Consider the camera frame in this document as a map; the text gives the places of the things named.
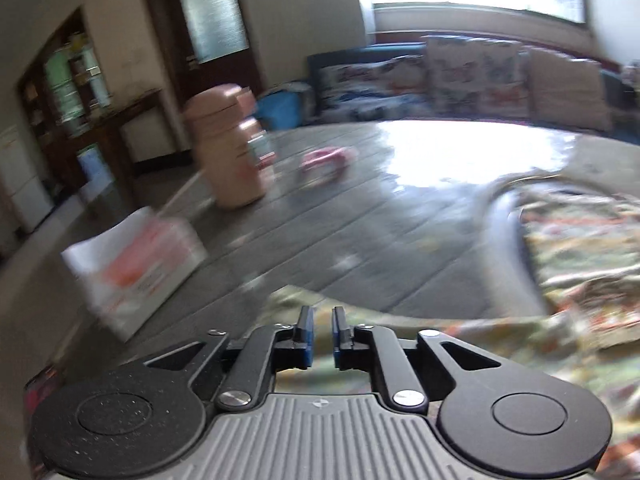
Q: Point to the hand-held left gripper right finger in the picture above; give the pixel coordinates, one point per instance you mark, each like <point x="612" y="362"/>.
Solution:
<point x="339" y="345"/>

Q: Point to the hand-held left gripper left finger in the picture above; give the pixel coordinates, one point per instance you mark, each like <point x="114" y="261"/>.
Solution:
<point x="306" y="342"/>

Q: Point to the floral patterned garment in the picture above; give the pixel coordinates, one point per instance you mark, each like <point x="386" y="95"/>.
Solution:
<point x="575" y="260"/>

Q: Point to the white box with orange print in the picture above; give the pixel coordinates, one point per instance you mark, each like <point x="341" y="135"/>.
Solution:
<point x="137" y="270"/>

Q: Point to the small pink packet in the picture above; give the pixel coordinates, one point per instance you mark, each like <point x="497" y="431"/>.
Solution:
<point x="327" y="157"/>

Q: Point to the small pink bottle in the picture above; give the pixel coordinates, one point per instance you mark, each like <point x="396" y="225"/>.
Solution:
<point x="259" y="147"/>

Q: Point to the pink cylindrical container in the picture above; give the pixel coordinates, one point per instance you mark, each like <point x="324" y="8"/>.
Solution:
<point x="225" y="145"/>

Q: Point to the blue bin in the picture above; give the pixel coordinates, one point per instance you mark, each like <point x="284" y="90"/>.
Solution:
<point x="281" y="110"/>

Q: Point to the printed sofa blanket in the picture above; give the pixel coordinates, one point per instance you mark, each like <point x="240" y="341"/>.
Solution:
<point x="372" y="87"/>

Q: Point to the wooden side table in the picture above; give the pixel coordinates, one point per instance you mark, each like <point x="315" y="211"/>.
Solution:
<point x="127" y="132"/>

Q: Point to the blue box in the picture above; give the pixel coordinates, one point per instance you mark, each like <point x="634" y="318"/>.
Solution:
<point x="94" y="165"/>

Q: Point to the blue sofa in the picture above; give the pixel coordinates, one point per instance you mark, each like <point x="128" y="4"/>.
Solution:
<point x="370" y="55"/>

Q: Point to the printed floral cushion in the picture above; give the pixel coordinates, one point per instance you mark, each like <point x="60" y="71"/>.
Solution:
<point x="475" y="77"/>

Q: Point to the white refrigerator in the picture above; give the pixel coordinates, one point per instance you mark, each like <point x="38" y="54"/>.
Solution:
<point x="20" y="180"/>

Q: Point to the dark door with frosted glass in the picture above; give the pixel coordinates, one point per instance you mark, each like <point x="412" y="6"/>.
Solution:
<point x="210" y="20"/>

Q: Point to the beige cushion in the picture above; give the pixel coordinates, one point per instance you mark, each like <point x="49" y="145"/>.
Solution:
<point x="567" y="87"/>

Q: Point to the wooden shelf cabinet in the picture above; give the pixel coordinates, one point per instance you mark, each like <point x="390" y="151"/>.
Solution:
<point x="62" y="85"/>

